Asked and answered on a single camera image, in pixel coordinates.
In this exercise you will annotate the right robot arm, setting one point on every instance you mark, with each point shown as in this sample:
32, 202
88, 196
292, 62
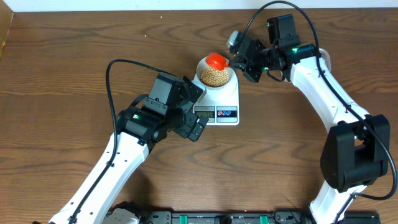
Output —
356, 151

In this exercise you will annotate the clear plastic bean container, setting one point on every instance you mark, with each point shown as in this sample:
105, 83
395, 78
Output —
326, 57

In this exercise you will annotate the soybeans in grey bowl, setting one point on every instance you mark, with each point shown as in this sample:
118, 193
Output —
214, 78

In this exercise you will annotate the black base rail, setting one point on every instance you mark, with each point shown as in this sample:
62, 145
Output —
236, 217

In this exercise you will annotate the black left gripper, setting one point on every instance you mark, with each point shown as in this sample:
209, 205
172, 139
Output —
185, 129

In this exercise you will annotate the red plastic measuring scoop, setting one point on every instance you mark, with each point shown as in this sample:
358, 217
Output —
217, 61

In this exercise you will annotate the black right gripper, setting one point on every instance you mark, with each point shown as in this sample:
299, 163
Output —
240, 62

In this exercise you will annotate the white digital kitchen scale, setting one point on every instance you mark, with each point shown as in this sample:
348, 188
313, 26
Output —
220, 104

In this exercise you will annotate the grey plastic bowl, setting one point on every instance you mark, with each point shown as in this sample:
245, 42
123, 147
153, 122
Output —
202, 65

